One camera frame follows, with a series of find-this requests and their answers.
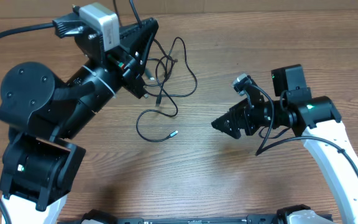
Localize black thick plug cable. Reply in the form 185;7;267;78
143;37;180;108

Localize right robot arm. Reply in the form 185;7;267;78
211;64;358;223

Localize black short usb cable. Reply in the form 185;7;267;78
135;52;180;143

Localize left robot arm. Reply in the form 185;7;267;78
0;14;158;223

